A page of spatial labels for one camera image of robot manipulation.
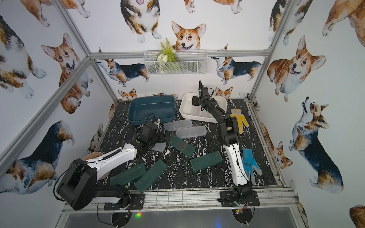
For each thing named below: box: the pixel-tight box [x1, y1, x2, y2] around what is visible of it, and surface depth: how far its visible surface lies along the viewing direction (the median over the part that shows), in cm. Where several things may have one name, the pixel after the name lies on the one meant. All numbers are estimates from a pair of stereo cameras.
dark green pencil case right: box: [190, 150, 223, 171], surface depth 89 cm
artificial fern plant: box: [156, 37, 177, 62], surface depth 84 cm
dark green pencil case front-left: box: [109, 162, 147, 186], surface depth 85 cm
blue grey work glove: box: [241, 147, 263, 186], surface depth 86 cm
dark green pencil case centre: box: [168, 134, 196, 158], surface depth 95 cm
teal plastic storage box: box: [127, 95, 176, 125], surface depth 120 cm
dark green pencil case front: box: [134, 159, 168, 194], surface depth 83 cm
